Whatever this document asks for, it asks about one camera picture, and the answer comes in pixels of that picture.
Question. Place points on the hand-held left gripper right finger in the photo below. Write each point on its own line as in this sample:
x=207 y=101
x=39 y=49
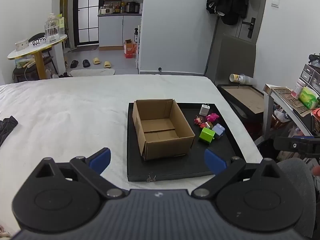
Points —
x=215 y=161

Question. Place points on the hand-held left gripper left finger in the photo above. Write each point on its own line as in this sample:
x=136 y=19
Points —
x=101 y=158

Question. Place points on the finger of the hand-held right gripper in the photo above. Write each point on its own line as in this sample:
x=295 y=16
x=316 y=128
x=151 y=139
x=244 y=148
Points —
x=285 y=143

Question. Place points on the black tray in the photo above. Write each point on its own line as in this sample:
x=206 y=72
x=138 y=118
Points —
x=190 y=166

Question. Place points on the green printed cube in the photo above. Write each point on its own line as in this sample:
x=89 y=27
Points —
x=207 y=135

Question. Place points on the purple cube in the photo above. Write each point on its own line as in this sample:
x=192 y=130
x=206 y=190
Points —
x=219 y=130

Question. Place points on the magenta toy figurine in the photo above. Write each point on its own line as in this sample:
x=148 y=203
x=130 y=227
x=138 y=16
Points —
x=212 y=117

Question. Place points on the white charger plug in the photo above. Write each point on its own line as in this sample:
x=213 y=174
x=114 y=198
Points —
x=204 y=110

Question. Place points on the brown cardboard box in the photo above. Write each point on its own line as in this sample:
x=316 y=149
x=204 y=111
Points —
x=160 y=127

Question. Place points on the person's right hand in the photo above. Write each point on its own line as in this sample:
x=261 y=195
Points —
x=317 y=171

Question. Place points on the person's grey trouser leg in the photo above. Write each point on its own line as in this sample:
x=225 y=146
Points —
x=297 y=177

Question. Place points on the white metal desk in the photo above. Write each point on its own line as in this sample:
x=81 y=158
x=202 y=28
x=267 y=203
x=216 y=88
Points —
x=268 y=110

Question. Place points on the green tissue pack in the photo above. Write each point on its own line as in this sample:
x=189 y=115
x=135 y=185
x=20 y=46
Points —
x=308 y=98

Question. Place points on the black-framed brown board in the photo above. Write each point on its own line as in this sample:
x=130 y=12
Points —
x=245 y=98

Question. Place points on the dark drawer organiser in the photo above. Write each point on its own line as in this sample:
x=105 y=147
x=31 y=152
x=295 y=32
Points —
x=311 y=77

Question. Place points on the paper cup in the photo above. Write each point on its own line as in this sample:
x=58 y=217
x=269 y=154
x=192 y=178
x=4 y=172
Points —
x=237 y=78

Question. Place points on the white floor mat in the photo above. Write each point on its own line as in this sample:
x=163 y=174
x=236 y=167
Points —
x=92 y=72

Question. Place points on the dark clothes on floor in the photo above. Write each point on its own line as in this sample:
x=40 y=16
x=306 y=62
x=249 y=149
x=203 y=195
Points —
x=60 y=75

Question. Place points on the yellow slipper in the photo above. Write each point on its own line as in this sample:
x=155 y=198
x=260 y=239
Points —
x=107 y=64
x=96 y=61

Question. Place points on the black slipper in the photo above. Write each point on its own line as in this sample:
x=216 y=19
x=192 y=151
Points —
x=86 y=63
x=74 y=64

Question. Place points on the black cloth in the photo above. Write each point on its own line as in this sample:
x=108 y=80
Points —
x=6 y=127

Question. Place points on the grey padded panel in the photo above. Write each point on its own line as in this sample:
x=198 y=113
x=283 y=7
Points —
x=232 y=57

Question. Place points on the orange carton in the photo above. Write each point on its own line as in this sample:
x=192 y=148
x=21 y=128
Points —
x=129 y=50

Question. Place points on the dark stool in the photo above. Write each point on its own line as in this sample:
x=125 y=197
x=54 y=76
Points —
x=23 y=73

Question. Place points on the black door lock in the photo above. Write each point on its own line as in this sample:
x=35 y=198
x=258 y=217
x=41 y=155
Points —
x=250 y=27

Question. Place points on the round table with yellow leg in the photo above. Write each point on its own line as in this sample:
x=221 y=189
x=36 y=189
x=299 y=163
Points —
x=37 y=50

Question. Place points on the grey kitchen cabinet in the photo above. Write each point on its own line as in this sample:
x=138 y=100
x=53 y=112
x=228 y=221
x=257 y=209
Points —
x=117 y=30

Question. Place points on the black hair claw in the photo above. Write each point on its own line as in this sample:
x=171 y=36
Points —
x=38 y=42

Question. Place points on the grey door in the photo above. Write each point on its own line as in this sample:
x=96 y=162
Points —
x=260 y=10

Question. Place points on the clear glass jar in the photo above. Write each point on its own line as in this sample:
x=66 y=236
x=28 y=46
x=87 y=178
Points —
x=52 y=30

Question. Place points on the small white box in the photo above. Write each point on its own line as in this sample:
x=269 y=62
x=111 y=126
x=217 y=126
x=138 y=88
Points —
x=22 y=45

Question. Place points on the black-framed glass door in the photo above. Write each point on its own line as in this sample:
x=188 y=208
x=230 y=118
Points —
x=86 y=17

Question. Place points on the black rice cooker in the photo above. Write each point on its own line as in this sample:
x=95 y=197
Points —
x=132 y=7

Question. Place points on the hanging dark coats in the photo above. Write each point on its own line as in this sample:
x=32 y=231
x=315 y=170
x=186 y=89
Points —
x=227 y=0

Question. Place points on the white light switch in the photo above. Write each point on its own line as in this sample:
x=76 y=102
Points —
x=276 y=2

